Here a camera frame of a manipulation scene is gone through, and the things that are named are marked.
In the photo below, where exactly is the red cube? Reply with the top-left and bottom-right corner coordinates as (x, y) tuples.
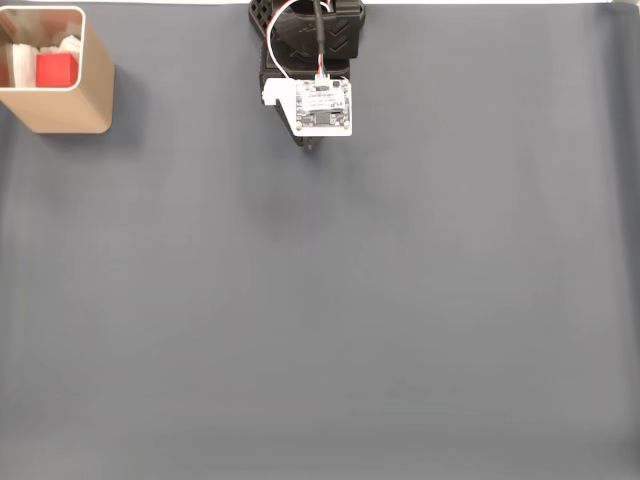
(35, 53), (80, 87)

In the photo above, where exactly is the beige rounded box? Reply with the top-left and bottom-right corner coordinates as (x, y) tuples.
(0, 4), (116, 135)

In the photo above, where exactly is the grey-blue table mat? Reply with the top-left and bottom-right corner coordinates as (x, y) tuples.
(0, 2), (640, 480)

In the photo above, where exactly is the white tissue paper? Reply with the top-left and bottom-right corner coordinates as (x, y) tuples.
(8, 33), (84, 89)

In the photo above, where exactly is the white and red cable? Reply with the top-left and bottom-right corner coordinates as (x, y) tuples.
(265, 0), (301, 81)

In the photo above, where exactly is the black camera cable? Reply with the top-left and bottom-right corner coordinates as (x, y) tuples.
(312, 0), (332, 84)

